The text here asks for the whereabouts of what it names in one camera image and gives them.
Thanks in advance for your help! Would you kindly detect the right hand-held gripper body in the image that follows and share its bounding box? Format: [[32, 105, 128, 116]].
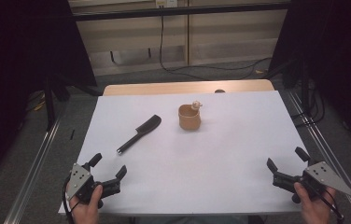
[[290, 161, 351, 204]]

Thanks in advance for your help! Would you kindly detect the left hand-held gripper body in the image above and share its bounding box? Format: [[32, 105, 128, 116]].
[[65, 161, 105, 210]]

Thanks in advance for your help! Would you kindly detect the black comb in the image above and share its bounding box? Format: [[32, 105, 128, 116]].
[[116, 114, 162, 156]]

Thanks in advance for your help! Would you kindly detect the tan cup with small figurine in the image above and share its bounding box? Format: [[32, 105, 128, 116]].
[[177, 100, 204, 132]]

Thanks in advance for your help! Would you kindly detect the person's left hand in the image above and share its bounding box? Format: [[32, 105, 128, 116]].
[[68, 184, 104, 224]]

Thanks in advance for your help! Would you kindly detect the person's right hand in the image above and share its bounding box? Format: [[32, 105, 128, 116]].
[[293, 181, 337, 224]]

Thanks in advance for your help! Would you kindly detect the black metal stand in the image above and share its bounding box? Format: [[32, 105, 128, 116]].
[[42, 73, 104, 133], [281, 58, 312, 117]]

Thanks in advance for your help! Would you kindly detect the white table sheet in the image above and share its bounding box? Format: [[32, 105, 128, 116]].
[[57, 91, 309, 217]]

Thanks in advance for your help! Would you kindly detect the wooden table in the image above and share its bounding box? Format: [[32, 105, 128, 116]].
[[102, 78, 275, 97]]

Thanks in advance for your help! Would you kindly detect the black curtain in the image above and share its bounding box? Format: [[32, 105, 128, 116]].
[[269, 0, 351, 154], [0, 0, 99, 187]]

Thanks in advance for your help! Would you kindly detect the black horizontal bar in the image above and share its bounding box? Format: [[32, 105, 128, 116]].
[[70, 2, 292, 22]]

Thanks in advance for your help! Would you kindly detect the metal floor rail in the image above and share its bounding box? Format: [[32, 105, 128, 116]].
[[3, 113, 63, 224], [288, 91, 351, 224]]

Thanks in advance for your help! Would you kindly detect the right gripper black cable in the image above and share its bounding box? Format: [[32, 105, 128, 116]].
[[315, 186, 346, 224]]

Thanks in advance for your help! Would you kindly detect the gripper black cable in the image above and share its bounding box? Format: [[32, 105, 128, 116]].
[[63, 175, 81, 224], [315, 186, 346, 224]]

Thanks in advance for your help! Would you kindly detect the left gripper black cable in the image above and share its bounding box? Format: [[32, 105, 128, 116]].
[[63, 175, 81, 224]]

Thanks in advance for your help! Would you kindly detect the bundle of black floor cables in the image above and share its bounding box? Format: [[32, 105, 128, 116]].
[[290, 78, 327, 129]]

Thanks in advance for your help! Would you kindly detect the short black wire loop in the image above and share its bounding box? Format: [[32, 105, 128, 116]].
[[109, 47, 153, 66]]

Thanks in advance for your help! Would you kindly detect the long black wall cable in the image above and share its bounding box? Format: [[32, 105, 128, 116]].
[[158, 13, 274, 81]]

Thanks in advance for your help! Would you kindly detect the white wall socket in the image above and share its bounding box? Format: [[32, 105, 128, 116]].
[[155, 0, 179, 9]]

